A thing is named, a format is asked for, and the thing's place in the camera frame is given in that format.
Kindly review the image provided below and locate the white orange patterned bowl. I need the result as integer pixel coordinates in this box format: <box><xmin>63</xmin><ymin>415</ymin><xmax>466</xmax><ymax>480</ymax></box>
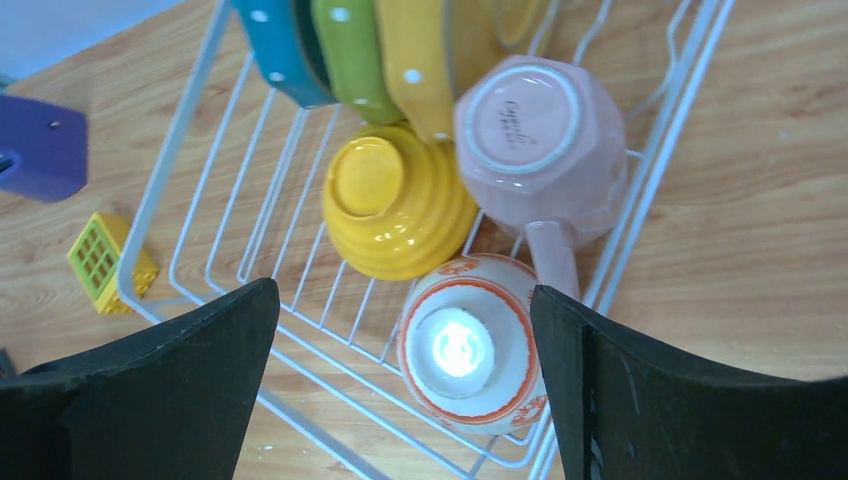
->
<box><xmin>396</xmin><ymin>253</ymin><xmax>548</xmax><ymax>435</ymax></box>

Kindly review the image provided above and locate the white wire dish rack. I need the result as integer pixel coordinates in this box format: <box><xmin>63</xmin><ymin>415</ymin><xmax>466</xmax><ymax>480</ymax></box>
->
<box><xmin>119</xmin><ymin>1</ymin><xmax>734</xmax><ymax>479</ymax></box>

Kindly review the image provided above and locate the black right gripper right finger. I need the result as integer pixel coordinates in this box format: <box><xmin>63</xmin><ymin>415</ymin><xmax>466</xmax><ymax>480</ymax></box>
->
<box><xmin>530</xmin><ymin>285</ymin><xmax>847</xmax><ymax>479</ymax></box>

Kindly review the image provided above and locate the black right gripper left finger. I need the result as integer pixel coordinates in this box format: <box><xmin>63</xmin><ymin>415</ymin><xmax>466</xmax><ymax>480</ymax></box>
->
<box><xmin>1</xmin><ymin>278</ymin><xmax>280</xmax><ymax>479</ymax></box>

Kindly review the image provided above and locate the yellow green toy block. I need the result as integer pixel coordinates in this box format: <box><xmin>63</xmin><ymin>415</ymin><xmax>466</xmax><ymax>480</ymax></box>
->
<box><xmin>66</xmin><ymin>212</ymin><xmax>132</xmax><ymax>314</ymax></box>

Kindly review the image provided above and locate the blue dotted plate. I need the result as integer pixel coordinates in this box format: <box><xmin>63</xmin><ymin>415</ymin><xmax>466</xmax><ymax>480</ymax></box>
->
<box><xmin>232</xmin><ymin>0</ymin><xmax>338</xmax><ymax>108</ymax></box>

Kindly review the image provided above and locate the yellow ribbed bowl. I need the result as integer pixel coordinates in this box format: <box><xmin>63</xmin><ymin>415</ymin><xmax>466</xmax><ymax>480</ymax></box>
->
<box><xmin>321</xmin><ymin>122</ymin><xmax>478</xmax><ymax>281</ymax></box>

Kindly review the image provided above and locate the green dotted plate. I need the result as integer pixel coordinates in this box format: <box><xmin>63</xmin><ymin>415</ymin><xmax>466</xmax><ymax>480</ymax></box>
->
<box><xmin>311</xmin><ymin>0</ymin><xmax>404</xmax><ymax>125</ymax></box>

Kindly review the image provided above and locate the pink mug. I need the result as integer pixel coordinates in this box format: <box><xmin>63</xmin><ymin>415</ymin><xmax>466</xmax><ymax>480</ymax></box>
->
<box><xmin>454</xmin><ymin>55</ymin><xmax>628</xmax><ymax>298</ymax></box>

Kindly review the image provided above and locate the purple metronome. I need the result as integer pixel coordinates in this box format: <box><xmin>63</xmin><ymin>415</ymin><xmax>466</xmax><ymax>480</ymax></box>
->
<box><xmin>1</xmin><ymin>94</ymin><xmax>88</xmax><ymax>203</ymax></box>

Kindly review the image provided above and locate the yellow dotted plate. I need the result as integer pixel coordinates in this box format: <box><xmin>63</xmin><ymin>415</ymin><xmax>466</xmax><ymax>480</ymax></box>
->
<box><xmin>374</xmin><ymin>0</ymin><xmax>561</xmax><ymax>143</ymax></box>

